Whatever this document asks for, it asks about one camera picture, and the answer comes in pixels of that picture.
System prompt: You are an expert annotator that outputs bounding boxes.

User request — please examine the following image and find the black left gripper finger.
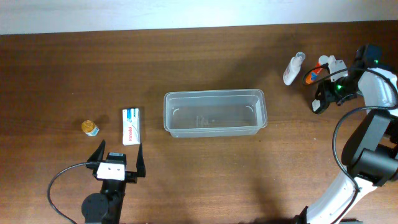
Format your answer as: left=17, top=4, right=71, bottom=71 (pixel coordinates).
left=87, top=140, right=106, bottom=162
left=136, top=143, right=146, bottom=177

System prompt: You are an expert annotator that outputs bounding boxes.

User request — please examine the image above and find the orange tube white cap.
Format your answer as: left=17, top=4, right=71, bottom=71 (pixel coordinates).
left=304, top=55, right=329, bottom=85

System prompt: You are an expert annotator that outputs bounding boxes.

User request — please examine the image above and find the white lotion bottle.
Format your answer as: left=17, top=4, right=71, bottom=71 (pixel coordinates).
left=282, top=52, right=306, bottom=86

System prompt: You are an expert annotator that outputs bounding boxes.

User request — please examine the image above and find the dark syrup bottle white cap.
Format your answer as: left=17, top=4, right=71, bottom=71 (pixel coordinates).
left=312, top=99, right=322, bottom=114

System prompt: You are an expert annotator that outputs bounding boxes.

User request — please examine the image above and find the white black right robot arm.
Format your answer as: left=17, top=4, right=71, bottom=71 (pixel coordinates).
left=293, top=44, right=397, bottom=224

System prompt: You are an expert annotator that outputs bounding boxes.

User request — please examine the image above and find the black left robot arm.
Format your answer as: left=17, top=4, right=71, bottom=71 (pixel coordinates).
left=81, top=141, right=146, bottom=224

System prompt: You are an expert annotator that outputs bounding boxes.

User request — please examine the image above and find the clear plastic container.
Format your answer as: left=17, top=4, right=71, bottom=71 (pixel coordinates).
left=164, top=89, right=268, bottom=138

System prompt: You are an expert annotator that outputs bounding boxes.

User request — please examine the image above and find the small gold lid jar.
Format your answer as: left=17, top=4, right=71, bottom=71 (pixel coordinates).
left=81, top=120, right=100, bottom=136

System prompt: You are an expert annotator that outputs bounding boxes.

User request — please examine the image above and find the white Panadol medicine box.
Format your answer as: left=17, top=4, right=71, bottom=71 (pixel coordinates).
left=122, top=108, right=141, bottom=146

